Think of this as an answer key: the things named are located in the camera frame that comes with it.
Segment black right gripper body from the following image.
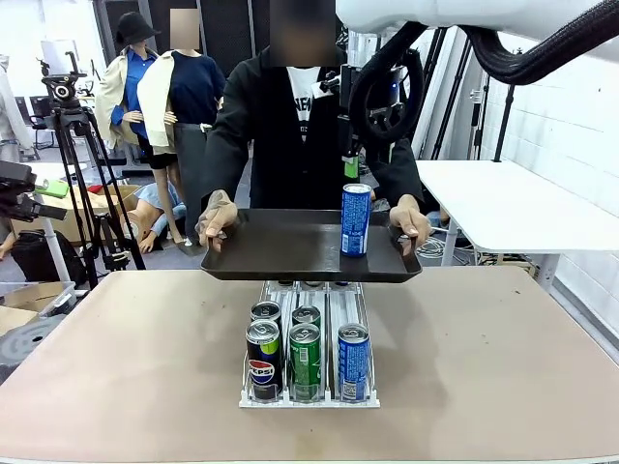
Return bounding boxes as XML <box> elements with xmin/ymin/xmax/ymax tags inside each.
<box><xmin>337</xmin><ymin>63</ymin><xmax>366</xmax><ymax>156</ymax></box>

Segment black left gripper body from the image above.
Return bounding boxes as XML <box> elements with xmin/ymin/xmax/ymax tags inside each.
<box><xmin>0</xmin><ymin>160</ymin><xmax>38</xmax><ymax>221</ymax></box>

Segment black plastic serving tray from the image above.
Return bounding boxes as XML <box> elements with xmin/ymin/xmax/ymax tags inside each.
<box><xmin>200</xmin><ymin>208</ymin><xmax>424</xmax><ymax>283</ymax></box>

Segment person's left forearm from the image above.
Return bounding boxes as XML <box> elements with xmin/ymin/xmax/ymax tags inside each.
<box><xmin>375</xmin><ymin>138</ymin><xmax>427</xmax><ymax>207</ymax></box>

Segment person's right forearm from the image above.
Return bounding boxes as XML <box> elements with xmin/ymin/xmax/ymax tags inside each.
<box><xmin>187</xmin><ymin>130</ymin><xmax>251</xmax><ymax>207</ymax></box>

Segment person in black cardigan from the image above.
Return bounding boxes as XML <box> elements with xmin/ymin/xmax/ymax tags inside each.
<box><xmin>186</xmin><ymin>0</ymin><xmax>427</xmax><ymax>239</ymax></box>

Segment person's left hand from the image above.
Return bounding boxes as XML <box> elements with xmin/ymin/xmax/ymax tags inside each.
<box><xmin>389</xmin><ymin>193</ymin><xmax>432</xmax><ymax>239</ymax></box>

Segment person's right hand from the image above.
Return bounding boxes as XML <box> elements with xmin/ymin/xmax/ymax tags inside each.
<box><xmin>194</xmin><ymin>188</ymin><xmax>239</xmax><ymax>252</ymax></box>

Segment black backpack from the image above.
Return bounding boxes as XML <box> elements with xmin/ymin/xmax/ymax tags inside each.
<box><xmin>10</xmin><ymin>229</ymin><xmax>89</xmax><ymax>287</ymax></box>

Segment brown cardboard box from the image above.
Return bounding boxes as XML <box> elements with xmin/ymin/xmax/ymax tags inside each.
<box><xmin>9</xmin><ymin>183</ymin><xmax>142</xmax><ymax>246</ymax></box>

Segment grey hooded garment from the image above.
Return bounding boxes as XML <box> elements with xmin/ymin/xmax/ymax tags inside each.
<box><xmin>0</xmin><ymin>52</ymin><xmax>36</xmax><ymax>163</ymax></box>

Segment black office chair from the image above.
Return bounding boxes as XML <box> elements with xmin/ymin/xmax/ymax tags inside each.
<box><xmin>14</xmin><ymin>95</ymin><xmax>57</xmax><ymax>151</ymax></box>

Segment clear plastic bin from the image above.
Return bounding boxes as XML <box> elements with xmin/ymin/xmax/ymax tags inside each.
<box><xmin>0</xmin><ymin>281</ymin><xmax>77</xmax><ymax>318</ymax></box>

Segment lying mannequin in blue shirt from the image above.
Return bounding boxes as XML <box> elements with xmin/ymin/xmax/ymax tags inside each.
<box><xmin>129</xmin><ymin>182</ymin><xmax>189</xmax><ymax>255</ymax></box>

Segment black leaning stand pole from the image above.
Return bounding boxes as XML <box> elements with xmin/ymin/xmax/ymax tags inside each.
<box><xmin>431</xmin><ymin>38</ymin><xmax>475</xmax><ymax>161</ymax></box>

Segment white can dispenser rack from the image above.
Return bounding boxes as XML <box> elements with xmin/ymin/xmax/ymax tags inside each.
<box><xmin>239</xmin><ymin>279</ymin><xmax>382</xmax><ymax>411</ymax></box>

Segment large white table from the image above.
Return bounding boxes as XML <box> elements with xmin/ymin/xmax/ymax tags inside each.
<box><xmin>414</xmin><ymin>159</ymin><xmax>619</xmax><ymax>294</ymax></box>

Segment mannequin in navy top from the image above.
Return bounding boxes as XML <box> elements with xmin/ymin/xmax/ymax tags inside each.
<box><xmin>136</xmin><ymin>8</ymin><xmax>228</xmax><ymax>255</ymax></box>

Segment black light stand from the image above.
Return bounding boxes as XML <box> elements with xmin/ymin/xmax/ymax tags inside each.
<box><xmin>491</xmin><ymin>81</ymin><xmax>516</xmax><ymax>163</ymax></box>

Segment black brimmed hat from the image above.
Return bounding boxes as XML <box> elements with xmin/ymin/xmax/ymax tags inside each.
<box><xmin>114</xmin><ymin>12</ymin><xmax>162</xmax><ymax>50</ymax></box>

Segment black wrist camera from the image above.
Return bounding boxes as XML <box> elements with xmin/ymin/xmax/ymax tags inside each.
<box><xmin>319</xmin><ymin>71</ymin><xmax>342</xmax><ymax>97</ymax></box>

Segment black camera tripod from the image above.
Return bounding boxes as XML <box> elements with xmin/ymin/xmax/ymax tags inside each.
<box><xmin>50</xmin><ymin>106</ymin><xmax>147</xmax><ymax>291</ymax></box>

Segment white cable bundle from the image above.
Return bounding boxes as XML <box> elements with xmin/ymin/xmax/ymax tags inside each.
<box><xmin>416</xmin><ymin>226</ymin><xmax>481</xmax><ymax>268</ymax></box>

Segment black braided cable conduit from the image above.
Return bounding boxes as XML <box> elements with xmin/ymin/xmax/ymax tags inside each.
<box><xmin>348</xmin><ymin>0</ymin><xmax>619</xmax><ymax>142</ymax></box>

